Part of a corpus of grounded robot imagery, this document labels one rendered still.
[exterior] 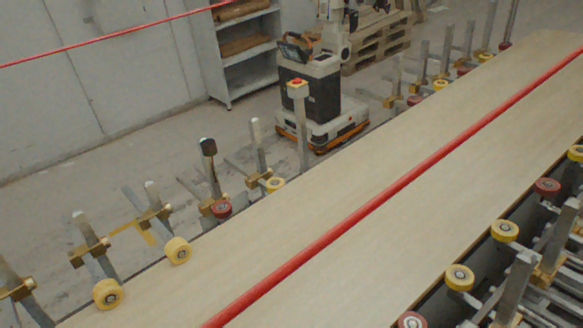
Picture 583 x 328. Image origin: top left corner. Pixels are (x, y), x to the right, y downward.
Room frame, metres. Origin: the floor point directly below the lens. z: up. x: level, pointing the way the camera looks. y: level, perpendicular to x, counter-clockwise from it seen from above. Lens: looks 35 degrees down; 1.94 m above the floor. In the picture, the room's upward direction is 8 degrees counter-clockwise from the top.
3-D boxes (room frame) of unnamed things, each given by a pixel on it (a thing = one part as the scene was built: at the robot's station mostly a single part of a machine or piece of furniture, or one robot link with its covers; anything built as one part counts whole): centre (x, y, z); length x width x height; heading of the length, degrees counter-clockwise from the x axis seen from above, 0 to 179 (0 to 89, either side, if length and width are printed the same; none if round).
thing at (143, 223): (1.17, 0.53, 0.95); 0.14 x 0.06 x 0.05; 126
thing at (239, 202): (1.37, 0.29, 0.75); 0.26 x 0.01 x 0.10; 126
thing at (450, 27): (2.35, -1.12, 0.90); 0.04 x 0.04 x 0.48; 36
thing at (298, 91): (1.63, -0.11, 1.18); 0.07 x 0.07 x 0.08; 36
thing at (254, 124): (1.48, 0.10, 0.91); 0.04 x 0.04 x 0.48; 36
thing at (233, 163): (1.49, 0.16, 0.84); 0.43 x 0.03 x 0.04; 36
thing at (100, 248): (1.02, 0.73, 0.95); 0.14 x 0.06 x 0.05; 126
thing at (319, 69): (3.11, -0.33, 0.59); 0.55 x 0.34 x 0.83; 35
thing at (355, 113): (3.17, -0.41, 0.16); 0.67 x 0.64 x 0.25; 125
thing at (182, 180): (1.38, 0.39, 0.84); 0.43 x 0.03 x 0.04; 36
